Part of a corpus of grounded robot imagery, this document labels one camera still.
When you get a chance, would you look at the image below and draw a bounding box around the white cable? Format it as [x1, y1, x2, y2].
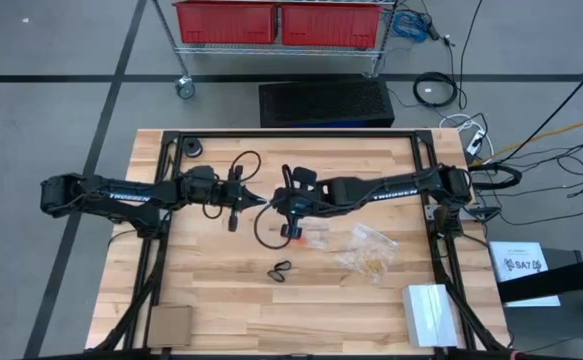
[438, 112, 496, 160]

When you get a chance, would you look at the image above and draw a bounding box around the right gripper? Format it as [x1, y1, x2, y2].
[269, 164, 325, 240]

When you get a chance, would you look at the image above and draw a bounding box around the red plastic storage bin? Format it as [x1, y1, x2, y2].
[280, 2, 383, 50]
[172, 0, 279, 46]

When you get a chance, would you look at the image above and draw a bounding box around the brown cardboard piece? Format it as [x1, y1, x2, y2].
[146, 305, 194, 349]

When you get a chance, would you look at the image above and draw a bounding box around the yellow cable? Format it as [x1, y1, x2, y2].
[470, 112, 583, 167]

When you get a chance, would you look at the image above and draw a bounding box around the white printed paper sheet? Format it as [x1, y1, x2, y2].
[487, 240, 563, 308]

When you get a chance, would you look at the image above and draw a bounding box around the black aluminium table frame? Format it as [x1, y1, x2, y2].
[90, 129, 511, 360]

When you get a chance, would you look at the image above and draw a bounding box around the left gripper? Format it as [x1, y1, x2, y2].
[220, 167, 268, 233]

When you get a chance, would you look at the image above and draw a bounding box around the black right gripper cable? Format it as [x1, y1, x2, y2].
[253, 203, 293, 250]

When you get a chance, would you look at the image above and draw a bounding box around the blue coiled cable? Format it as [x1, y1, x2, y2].
[391, 9, 430, 44]

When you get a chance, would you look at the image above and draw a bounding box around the white cardboard box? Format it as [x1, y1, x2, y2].
[401, 283, 460, 349]

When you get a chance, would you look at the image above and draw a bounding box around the black power adapter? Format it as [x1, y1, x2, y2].
[418, 10, 442, 42]

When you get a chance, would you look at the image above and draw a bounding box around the black corrugated cable conduit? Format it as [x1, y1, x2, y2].
[470, 162, 523, 191]

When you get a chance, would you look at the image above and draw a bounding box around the chrome wire shelf cart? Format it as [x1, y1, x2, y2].
[149, 0, 401, 100]

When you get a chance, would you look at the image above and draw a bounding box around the black floor mat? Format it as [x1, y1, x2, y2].
[258, 79, 396, 129]

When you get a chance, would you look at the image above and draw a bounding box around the white power strip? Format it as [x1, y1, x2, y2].
[465, 128, 487, 157]

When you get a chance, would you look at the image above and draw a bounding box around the black metal beam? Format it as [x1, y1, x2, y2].
[496, 253, 583, 304]

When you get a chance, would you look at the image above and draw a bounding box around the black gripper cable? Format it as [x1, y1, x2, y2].
[229, 149, 263, 184]
[253, 203, 293, 250]

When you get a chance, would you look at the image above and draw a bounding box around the thick black floor cable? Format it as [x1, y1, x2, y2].
[495, 63, 583, 165]

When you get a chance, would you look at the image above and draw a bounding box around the black coiled cable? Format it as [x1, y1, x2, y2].
[412, 70, 460, 109]

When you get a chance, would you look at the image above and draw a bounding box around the black tape roll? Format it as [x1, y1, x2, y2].
[181, 137, 204, 160]

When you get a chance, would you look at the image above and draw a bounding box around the grey cart caster wheel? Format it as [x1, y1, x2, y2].
[174, 74, 196, 101]

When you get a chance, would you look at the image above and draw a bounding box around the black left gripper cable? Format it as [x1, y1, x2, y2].
[229, 149, 263, 184]

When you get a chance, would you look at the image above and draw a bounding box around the dark grey platform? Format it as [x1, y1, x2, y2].
[500, 248, 583, 360]

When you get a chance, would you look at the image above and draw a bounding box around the long thin black cable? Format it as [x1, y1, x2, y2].
[458, 0, 486, 111]

